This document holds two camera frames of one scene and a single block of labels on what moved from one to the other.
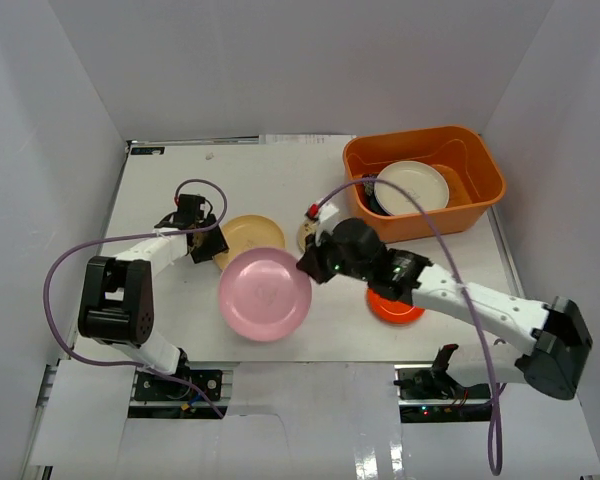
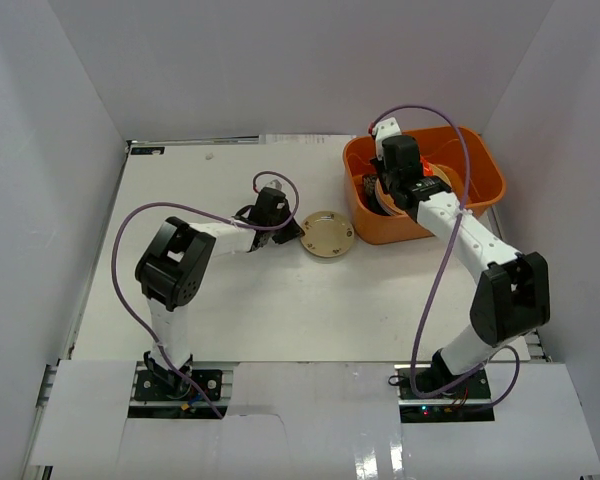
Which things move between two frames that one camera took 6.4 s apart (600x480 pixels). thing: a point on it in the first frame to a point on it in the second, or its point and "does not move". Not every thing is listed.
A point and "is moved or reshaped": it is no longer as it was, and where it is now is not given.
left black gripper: (209, 243) to (284, 230)
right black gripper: (312, 262) to (379, 165)
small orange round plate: (393, 311) to (427, 167)
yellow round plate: (246, 233) is moved or reshaped
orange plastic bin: (475, 181) does not move
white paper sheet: (271, 139) does not move
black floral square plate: (369, 185) does not move
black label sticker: (147, 150) does not move
